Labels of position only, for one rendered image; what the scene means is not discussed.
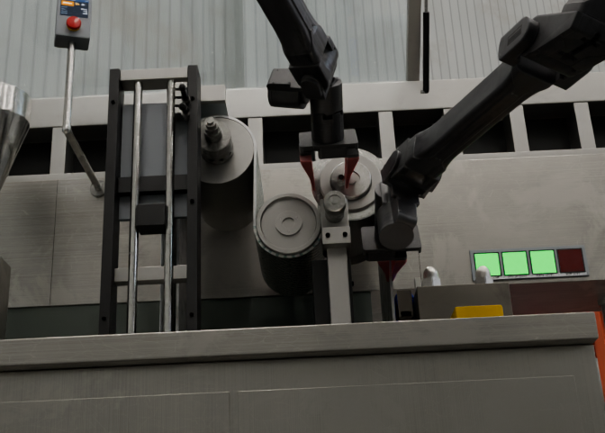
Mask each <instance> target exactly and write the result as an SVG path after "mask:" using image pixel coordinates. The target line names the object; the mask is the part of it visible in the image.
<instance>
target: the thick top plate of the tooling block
mask: <svg viewBox="0 0 605 433"><path fill-rule="evenodd" d="M483 305H501V306H502V309H503V316H512V315H513V312H512V306H511V299H510V287H509V283H490V284H453V285H434V286H417V288H416V292H415V294H414V299H413V315H414V317H413V318H411V320H436V319H450V318H451V316H452V313H453V311H454V309H455V307H464V306H483Z"/></svg>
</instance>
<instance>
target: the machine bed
mask: <svg viewBox="0 0 605 433"><path fill-rule="evenodd" d="M598 338H599V334H598V329H597V324H596V319H595V313H594V312H593V311H589V312H570V313H551V314H531V315H512V316H493V317H474V318H455V319H436V320H398V321H379V322H360V323H341V324H321V325H302V326H283V327H264V328H245V329H208V330H188V331H169V332H150V333H131V334H112V335H93V336H74V337H55V338H18V339H0V372H17V371H36V370H55V369H74V368H94V367H113V366H132V365H170V364H189V363H208V362H227V361H246V360H266V359H285V358H304V357H323V356H361V355H380V354H399V353H418V352H437V351H457V350H476V349H495V348H514V347H552V346H571V345H590V344H593V343H594V342H595V341H596V340H597V339H598Z"/></svg>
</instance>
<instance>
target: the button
mask: <svg viewBox="0 0 605 433"><path fill-rule="evenodd" d="M493 316H503V309H502V306H501V305H483V306H464V307H455V309H454V311H453V313H452V316H451V318H450V319H455V318H474V317H493Z"/></svg>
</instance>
